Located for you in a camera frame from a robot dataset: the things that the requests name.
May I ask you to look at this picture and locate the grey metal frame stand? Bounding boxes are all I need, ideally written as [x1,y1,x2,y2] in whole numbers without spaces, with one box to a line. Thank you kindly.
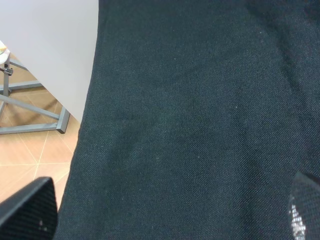
[0,46,70,135]

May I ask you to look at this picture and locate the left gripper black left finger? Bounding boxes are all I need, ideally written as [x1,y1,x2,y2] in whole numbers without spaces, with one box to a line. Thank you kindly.
[0,177,58,240]

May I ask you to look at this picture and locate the black tablecloth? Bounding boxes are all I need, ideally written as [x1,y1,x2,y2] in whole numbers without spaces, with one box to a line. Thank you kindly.
[54,0,320,240]

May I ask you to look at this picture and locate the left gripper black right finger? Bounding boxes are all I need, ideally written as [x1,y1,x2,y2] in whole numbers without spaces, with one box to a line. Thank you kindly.
[288,172,320,240]

